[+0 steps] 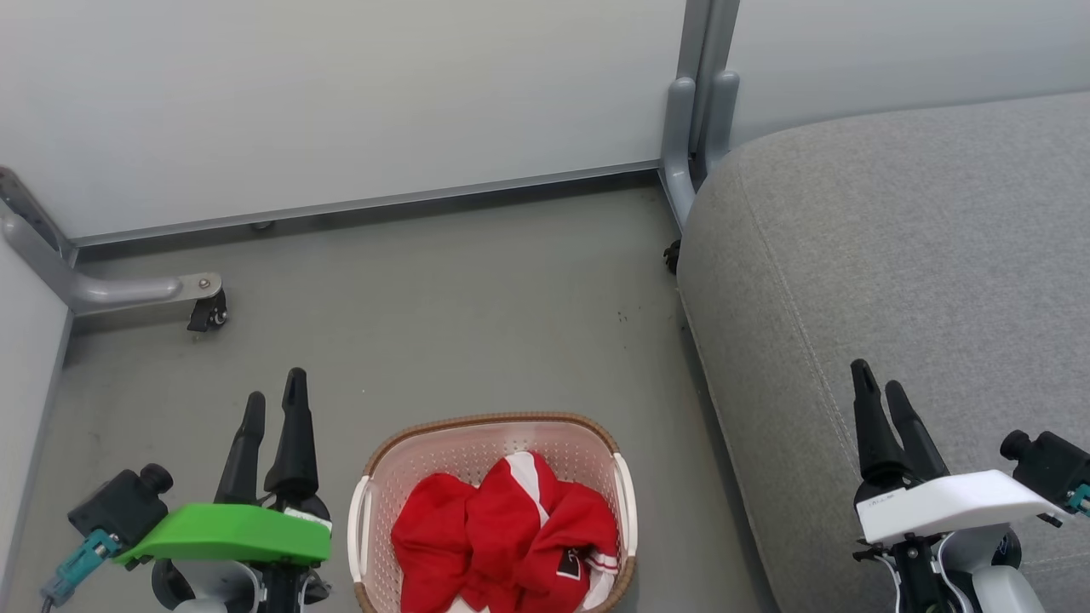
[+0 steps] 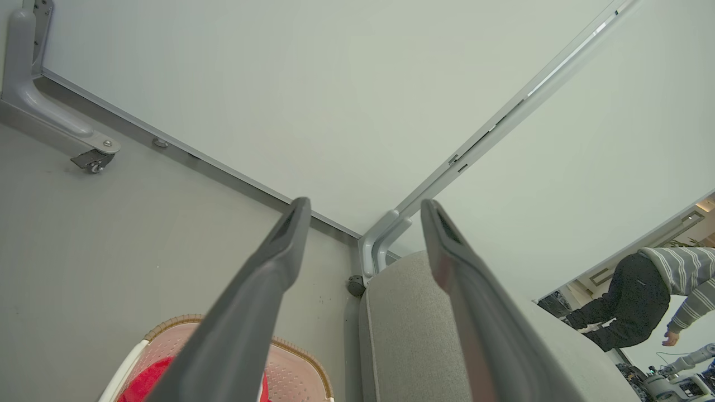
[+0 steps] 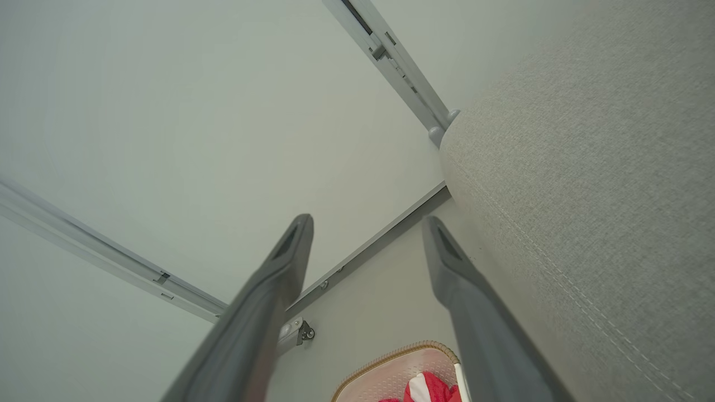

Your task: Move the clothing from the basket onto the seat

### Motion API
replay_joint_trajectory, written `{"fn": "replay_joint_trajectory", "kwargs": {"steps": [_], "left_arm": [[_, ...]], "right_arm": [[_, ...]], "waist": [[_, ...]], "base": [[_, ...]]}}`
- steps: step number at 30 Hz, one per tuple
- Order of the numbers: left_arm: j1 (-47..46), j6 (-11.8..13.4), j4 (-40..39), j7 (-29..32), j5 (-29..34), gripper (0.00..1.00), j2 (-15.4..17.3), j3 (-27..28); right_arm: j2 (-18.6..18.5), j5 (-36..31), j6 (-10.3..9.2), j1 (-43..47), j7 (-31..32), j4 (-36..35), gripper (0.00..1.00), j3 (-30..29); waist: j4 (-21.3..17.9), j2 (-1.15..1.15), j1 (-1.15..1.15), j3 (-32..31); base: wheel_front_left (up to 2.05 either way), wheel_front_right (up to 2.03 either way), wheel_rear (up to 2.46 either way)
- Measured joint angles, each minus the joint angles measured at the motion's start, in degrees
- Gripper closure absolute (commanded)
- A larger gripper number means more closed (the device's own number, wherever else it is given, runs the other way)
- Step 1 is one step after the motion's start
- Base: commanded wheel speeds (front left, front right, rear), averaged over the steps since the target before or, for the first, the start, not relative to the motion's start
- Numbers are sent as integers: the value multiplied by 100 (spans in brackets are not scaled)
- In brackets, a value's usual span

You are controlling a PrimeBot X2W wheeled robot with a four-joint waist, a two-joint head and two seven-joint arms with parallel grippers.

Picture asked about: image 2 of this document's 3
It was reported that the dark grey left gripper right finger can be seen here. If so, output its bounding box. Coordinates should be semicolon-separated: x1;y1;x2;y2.
420;199;584;402

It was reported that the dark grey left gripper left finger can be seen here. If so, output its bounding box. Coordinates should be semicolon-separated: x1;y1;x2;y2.
144;197;312;402

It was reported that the red and white striped cloth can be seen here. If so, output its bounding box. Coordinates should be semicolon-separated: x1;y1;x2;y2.
116;356;274;402

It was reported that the grey fabric sofa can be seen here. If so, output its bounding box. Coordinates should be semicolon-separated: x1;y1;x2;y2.
359;250;642;402

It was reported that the cream perforated laundry basket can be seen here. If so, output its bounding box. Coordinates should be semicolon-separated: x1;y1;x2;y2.
99;314;335;402

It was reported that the grey partition support leg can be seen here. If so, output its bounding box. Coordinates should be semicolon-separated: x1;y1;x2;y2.
0;0;121;155
357;209;414;288

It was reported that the person in striped sweater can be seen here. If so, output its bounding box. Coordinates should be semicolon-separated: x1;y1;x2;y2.
563;246;715;352

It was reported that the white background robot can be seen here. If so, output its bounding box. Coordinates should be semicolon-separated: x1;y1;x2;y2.
642;342;715;402

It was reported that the white partition panel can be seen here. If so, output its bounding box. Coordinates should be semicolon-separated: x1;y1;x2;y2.
391;0;715;302
40;0;615;238

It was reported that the aluminium partition frame post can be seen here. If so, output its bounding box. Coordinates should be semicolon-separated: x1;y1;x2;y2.
391;0;640;219

